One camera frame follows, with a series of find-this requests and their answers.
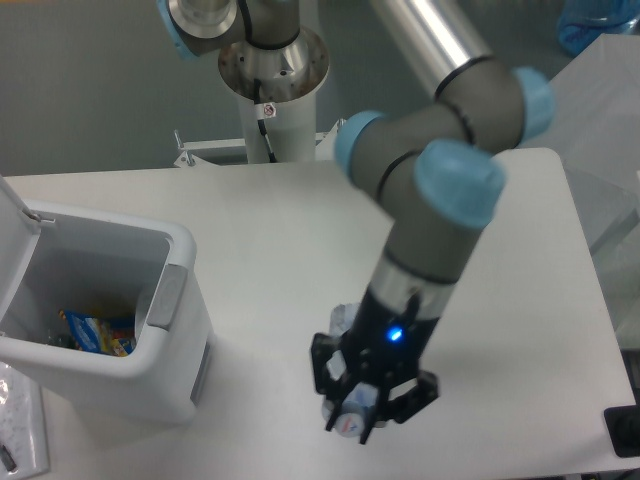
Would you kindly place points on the colourful snack packets in bin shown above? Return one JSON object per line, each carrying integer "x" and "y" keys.
{"x": 105, "y": 336}

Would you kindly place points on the blue plastic bag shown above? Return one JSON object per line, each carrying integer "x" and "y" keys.
{"x": 582, "y": 22}

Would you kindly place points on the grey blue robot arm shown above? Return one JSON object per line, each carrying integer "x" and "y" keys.
{"x": 434, "y": 172}

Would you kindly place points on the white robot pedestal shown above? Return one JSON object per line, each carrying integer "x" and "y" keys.
{"x": 276, "y": 94}

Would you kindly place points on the white pedestal base frame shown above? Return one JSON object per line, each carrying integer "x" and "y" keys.
{"x": 233, "y": 151}

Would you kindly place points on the white side table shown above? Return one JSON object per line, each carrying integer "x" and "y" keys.
{"x": 595, "y": 132}

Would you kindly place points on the white trash can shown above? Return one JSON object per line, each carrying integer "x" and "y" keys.
{"x": 57, "y": 257}

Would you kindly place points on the black pen on tray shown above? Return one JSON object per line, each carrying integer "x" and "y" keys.
{"x": 7, "y": 459}

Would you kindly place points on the clear plastic tray with paper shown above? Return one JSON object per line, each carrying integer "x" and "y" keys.
{"x": 23, "y": 426}

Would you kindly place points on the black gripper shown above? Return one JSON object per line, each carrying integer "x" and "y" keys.
{"x": 381, "y": 349}

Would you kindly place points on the black device at table edge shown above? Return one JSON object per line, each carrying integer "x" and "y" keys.
{"x": 623, "y": 426}

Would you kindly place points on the crushed clear plastic bottle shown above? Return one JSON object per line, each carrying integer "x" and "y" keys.
{"x": 357, "y": 408}

